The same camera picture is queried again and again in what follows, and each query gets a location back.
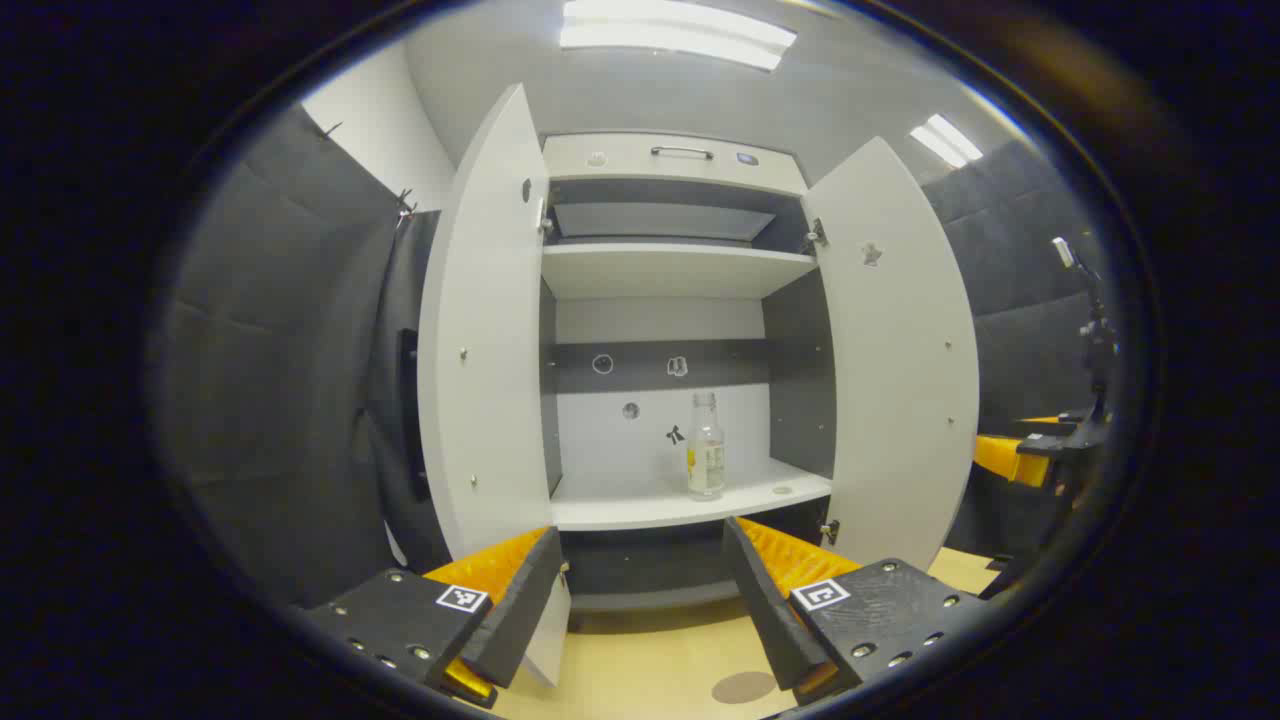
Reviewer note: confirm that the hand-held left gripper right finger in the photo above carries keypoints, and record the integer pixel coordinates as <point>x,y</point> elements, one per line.
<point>765,610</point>

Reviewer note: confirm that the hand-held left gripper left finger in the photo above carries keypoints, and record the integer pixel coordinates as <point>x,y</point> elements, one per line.
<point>525,600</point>

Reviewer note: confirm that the brown round coaster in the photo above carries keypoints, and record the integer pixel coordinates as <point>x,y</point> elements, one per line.
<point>743,687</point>

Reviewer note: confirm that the dark quilted cloth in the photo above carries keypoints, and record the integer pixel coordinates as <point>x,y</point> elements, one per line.
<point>1030,270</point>
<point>270,380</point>

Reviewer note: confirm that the clear glass bottle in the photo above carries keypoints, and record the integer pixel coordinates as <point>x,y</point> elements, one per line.
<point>705,460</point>

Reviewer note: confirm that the metal cloth clip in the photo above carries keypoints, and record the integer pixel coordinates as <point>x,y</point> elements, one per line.
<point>405,205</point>

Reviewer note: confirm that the metal door hinge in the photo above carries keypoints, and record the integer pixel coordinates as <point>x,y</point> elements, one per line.
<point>814,238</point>
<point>830,532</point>
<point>546,222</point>

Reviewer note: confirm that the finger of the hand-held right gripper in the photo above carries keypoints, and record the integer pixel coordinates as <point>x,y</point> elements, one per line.
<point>1010,458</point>

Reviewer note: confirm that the white cabinet shelf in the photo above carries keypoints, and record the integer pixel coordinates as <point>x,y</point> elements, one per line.
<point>670,270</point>

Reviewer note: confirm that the white cabinet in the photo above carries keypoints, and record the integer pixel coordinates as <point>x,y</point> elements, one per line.
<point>660,320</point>

